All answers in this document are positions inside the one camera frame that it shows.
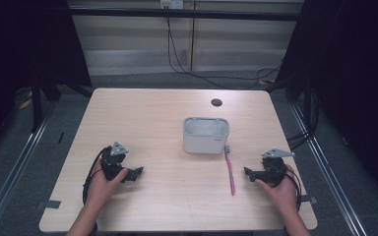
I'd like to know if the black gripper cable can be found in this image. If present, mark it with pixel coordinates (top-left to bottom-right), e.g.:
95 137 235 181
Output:
285 166 303 212
82 147 111 207

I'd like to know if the white toothbrush holder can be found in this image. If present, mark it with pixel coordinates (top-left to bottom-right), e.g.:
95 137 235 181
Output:
181 116 230 155

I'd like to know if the black horizontal frame bar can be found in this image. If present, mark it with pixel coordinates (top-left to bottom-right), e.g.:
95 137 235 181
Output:
68 7 305 23

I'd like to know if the aluminium floor rail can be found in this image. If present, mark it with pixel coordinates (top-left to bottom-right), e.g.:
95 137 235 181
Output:
289 103 370 236
0 101 57 236

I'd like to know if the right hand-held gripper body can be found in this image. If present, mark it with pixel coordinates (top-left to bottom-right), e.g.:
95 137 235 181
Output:
251 147 296 189

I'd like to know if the black wall cable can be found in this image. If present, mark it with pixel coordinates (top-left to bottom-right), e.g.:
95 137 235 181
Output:
165 17 282 90

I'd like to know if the bundle of black floor cables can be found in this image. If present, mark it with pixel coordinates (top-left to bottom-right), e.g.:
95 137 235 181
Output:
286 88 321 151

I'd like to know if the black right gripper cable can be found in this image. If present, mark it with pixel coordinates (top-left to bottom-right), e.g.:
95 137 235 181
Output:
285 166 303 212

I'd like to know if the person's left hand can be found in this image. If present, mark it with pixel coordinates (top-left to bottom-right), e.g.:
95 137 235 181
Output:
85 158 130 210

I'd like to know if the white wall socket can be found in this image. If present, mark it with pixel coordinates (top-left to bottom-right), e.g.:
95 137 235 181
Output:
159 0 185 10

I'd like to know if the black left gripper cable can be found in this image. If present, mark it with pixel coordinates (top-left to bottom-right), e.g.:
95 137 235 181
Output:
82 147 111 207

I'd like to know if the black metal stand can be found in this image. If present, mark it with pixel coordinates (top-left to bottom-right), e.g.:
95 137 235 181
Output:
30 74 44 134

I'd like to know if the person's right hand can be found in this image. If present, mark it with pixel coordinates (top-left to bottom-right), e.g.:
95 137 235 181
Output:
254 163 299 215

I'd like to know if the grey tape strip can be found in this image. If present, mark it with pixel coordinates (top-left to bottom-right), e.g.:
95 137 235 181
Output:
299 195 319 206
34 199 62 211

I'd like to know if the black curtain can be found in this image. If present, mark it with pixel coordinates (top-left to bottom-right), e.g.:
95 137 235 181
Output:
0 0 93 158
275 0 378 205

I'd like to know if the pink toothbrush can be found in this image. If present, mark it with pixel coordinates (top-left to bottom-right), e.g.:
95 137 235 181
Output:
223 145 236 197

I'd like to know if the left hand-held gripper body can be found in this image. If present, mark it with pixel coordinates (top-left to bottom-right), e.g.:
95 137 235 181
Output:
99 141 136 182

